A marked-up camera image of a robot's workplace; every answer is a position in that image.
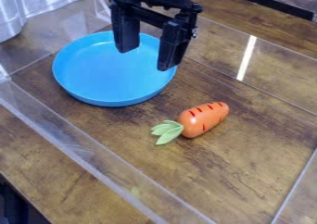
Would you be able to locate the clear acrylic enclosure wall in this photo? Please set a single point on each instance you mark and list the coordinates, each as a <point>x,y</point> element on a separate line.
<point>84,162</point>

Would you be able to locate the clear acrylic corner bracket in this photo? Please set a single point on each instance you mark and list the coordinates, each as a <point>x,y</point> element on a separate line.
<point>101,10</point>

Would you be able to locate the blue round plastic tray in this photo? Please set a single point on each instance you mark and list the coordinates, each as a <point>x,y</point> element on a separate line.
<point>103,77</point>

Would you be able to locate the orange toy carrot green leaves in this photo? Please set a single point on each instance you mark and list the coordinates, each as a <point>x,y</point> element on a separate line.
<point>192,122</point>

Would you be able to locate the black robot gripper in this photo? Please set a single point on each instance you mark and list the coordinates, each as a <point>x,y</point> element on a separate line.
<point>127,13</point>

